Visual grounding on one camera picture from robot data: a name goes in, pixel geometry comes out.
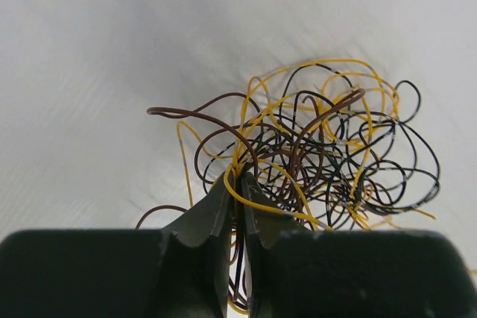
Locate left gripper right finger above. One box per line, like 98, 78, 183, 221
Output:
240, 171, 477, 318

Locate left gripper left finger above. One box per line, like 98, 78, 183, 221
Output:
1, 174, 234, 317

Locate yellow brown black cables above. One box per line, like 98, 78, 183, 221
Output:
134, 57, 477, 315

